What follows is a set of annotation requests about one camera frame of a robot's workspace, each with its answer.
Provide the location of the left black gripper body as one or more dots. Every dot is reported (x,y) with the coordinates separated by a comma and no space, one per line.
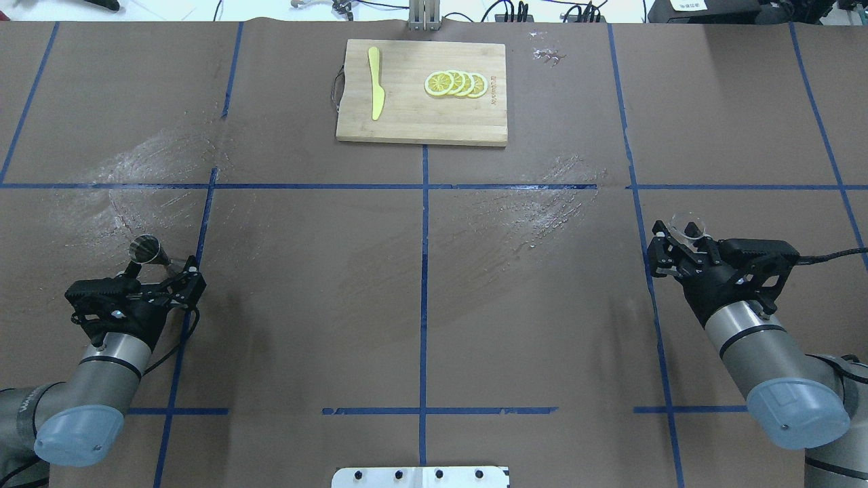
(140,317)

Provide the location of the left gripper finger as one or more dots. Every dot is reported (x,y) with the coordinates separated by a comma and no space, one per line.
(131,271)
(182,288)

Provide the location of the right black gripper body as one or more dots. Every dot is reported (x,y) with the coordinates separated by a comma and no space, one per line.
(712,293)

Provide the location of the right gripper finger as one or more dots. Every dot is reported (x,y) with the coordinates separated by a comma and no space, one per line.
(704,252)
(666,255)

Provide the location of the steel double jigger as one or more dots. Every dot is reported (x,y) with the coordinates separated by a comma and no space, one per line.
(146,249)

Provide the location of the clear glass beaker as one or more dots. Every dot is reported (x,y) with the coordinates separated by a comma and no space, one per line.
(687,228)

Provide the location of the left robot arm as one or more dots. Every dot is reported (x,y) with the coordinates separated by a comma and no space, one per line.
(75,423)

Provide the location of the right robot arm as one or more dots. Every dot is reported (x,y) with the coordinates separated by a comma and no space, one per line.
(815,403)

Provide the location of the lemon slice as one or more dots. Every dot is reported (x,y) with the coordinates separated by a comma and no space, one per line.
(439,83)
(458,82)
(480,86)
(469,84)

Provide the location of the yellow plastic knife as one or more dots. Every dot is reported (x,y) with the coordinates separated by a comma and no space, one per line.
(378,93)

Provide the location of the front lemon slice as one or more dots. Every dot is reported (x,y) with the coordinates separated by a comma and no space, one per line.
(439,83)

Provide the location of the bamboo cutting board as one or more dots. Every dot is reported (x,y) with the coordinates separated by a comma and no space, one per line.
(410,115)

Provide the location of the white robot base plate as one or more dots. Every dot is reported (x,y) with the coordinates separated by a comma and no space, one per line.
(422,476)

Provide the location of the aluminium frame post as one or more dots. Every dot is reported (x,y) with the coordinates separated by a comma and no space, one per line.
(424,15)

